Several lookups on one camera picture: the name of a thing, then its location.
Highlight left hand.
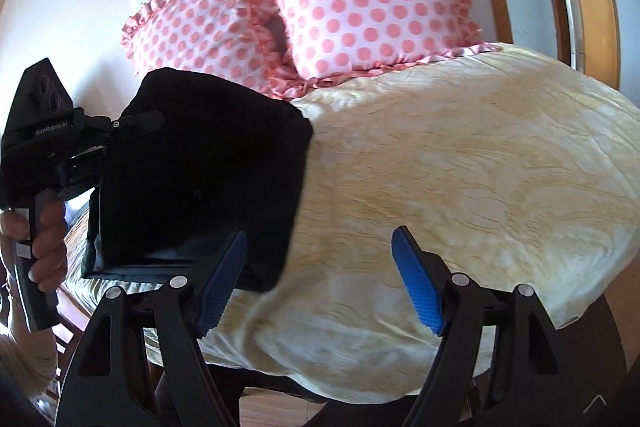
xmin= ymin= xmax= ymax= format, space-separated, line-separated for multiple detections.
xmin=1 ymin=198 xmax=67 ymax=297

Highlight black pants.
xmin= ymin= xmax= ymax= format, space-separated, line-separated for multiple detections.
xmin=81 ymin=68 xmax=314 ymax=293

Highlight yellow patterned bed cover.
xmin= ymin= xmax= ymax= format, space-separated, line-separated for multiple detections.
xmin=67 ymin=46 xmax=639 ymax=404

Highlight pink polka dot pillow left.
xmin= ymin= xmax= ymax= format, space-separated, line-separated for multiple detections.
xmin=122 ymin=0 xmax=308 ymax=100

